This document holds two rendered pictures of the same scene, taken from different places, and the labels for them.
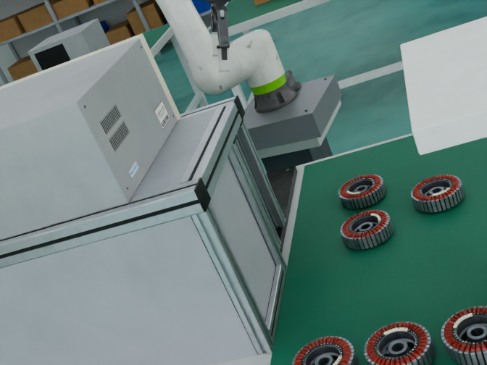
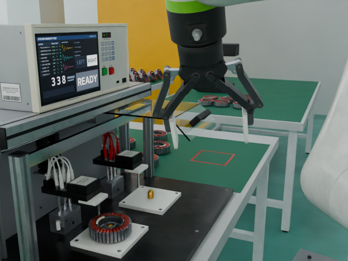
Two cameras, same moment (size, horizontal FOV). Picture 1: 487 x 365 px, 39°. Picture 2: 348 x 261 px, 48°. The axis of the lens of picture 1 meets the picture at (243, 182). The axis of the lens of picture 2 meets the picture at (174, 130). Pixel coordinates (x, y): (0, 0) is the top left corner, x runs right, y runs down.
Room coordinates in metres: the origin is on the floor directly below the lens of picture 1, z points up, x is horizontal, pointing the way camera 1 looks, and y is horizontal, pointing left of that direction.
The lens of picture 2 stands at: (1.89, -0.82, 1.32)
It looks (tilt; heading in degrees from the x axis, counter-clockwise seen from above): 15 degrees down; 94
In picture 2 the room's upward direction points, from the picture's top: straight up
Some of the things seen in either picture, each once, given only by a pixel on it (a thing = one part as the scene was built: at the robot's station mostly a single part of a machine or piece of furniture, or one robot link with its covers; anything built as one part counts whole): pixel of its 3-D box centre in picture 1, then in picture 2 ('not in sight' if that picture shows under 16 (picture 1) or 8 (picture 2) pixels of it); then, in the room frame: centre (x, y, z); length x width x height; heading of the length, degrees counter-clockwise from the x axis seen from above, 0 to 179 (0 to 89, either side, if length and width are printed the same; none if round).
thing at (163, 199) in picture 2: not in sight; (150, 199); (1.74, 0.33, 0.78); 0.15 x 0.15 x 0.01; 71
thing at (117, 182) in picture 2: not in sight; (111, 186); (1.61, 0.38, 0.80); 0.08 x 0.05 x 0.06; 71
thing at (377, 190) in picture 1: (361, 191); not in sight; (1.50, -0.25, 0.77); 0.11 x 0.11 x 0.04
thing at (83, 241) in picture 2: not in sight; (110, 235); (1.66, 0.11, 0.78); 0.15 x 0.15 x 0.01; 71
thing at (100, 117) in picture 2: not in sight; (95, 114); (1.57, 0.36, 1.05); 0.06 x 0.04 x 0.04; 71
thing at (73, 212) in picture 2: not in sight; (65, 218); (1.53, 0.15, 0.80); 0.08 x 0.05 x 0.06; 71
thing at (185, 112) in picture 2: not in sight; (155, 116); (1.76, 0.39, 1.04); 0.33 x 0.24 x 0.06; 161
